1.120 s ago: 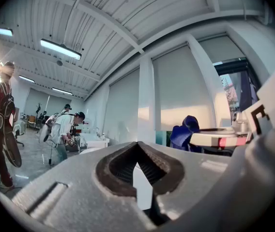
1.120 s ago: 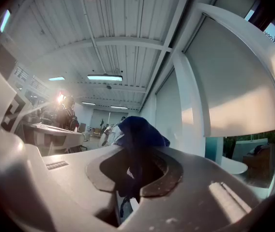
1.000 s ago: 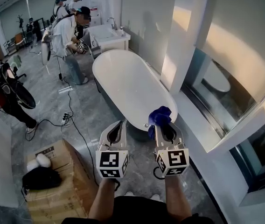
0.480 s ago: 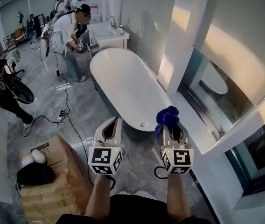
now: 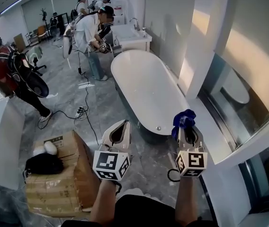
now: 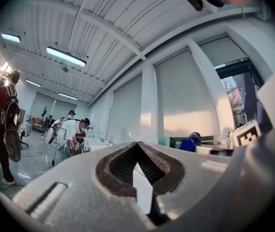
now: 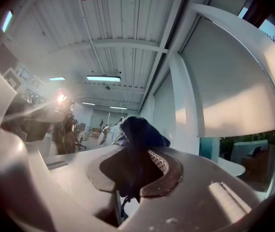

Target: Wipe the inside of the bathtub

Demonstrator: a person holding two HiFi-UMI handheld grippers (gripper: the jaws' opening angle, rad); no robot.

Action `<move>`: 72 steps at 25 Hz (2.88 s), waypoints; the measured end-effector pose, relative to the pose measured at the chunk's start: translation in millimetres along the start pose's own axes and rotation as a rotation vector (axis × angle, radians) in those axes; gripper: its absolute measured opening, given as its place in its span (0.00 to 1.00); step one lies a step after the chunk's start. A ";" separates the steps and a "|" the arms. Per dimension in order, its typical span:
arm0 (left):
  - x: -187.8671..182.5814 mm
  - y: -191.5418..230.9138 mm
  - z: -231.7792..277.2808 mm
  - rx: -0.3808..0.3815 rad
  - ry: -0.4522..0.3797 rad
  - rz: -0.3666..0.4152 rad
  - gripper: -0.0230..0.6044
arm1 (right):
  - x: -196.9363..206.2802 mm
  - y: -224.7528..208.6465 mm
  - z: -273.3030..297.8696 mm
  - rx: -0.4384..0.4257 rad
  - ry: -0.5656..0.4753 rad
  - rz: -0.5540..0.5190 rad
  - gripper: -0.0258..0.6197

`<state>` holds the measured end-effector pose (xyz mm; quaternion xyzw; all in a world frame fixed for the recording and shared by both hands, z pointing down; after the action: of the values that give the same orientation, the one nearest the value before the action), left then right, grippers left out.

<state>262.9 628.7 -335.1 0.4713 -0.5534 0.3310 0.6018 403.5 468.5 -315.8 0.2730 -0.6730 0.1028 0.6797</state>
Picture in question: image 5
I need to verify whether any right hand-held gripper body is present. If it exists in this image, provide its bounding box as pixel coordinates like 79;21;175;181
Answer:
175;145;208;177

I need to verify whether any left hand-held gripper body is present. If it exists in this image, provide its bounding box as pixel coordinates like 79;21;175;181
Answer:
92;143;132;181

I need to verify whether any blue cloth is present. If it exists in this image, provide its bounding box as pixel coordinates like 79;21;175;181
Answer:
171;108;197;137

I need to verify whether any white bathtub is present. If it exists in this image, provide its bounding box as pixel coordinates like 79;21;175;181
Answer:
110;49;191;146

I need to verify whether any person's right forearm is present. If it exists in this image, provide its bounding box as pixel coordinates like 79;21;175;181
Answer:
173;174;203;227

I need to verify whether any person's left forearm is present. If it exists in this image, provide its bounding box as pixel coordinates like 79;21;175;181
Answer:
89;178;124;227

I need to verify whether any white power strip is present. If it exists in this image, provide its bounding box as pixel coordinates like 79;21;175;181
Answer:
74;105;85;119

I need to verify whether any white rounded object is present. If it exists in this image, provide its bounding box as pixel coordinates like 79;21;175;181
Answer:
33;140;59;156

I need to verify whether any brown cardboard box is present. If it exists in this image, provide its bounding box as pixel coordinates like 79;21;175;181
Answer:
25;130;102;218

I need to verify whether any black bag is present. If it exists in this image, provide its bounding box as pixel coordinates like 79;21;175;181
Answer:
23;152;64;177

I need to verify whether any white sink cabinet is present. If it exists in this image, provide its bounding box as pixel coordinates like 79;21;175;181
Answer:
112;24;153;54

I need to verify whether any chrome faucet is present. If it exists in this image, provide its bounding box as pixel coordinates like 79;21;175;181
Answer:
129;17;140;32

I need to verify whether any pale green office chair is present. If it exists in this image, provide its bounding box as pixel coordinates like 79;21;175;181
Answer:
26;45;47;77

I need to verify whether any white water dispenser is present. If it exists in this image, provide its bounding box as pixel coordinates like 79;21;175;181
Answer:
112;0;128;25

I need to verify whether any small metal rack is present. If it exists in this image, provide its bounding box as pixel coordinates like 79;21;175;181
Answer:
25;31;40;48

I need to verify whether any black coat rack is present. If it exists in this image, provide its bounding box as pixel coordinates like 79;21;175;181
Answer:
39;7;49;41

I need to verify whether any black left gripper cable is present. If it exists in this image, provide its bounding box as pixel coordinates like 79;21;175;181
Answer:
114;180;123;198

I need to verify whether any black floor cable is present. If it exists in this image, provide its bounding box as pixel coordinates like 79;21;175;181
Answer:
37;51;100;147

